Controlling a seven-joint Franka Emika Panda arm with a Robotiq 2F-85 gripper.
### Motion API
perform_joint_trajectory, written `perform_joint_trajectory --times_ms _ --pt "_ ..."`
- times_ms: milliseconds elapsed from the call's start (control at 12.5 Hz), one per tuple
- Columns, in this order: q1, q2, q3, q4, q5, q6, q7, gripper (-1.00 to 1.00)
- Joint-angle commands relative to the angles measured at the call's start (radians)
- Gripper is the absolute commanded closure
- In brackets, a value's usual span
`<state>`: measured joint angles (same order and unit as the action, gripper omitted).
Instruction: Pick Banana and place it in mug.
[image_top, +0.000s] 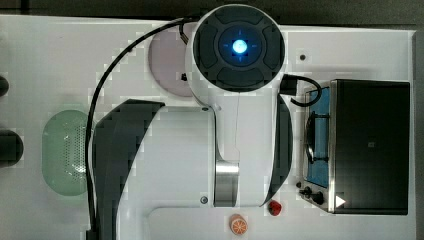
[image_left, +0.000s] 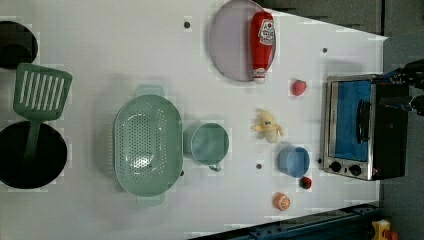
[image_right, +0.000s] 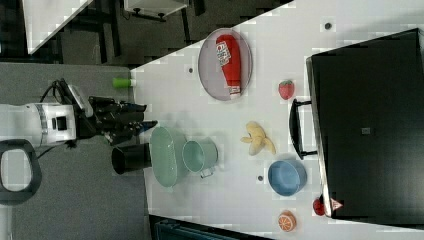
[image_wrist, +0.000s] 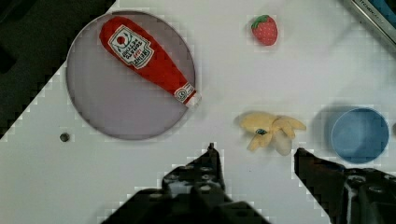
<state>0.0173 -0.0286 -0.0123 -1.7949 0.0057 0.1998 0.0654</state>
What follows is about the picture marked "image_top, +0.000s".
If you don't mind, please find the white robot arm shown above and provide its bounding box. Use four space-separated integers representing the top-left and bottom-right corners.
91 4 293 240

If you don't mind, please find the round pink plate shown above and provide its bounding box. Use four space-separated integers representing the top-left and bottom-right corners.
148 27 192 97

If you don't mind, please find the red strawberry near oven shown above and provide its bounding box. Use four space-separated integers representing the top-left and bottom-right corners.
268 200 282 216

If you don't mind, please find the stainless toaster oven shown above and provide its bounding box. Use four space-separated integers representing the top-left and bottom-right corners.
298 79 410 215

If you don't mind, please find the green perforated colander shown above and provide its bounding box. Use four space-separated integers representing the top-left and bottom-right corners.
42 110 87 196

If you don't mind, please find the black round object left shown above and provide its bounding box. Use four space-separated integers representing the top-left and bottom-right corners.
0 130 24 168

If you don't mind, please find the dark object left edge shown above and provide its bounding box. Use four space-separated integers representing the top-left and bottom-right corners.
0 76 9 96

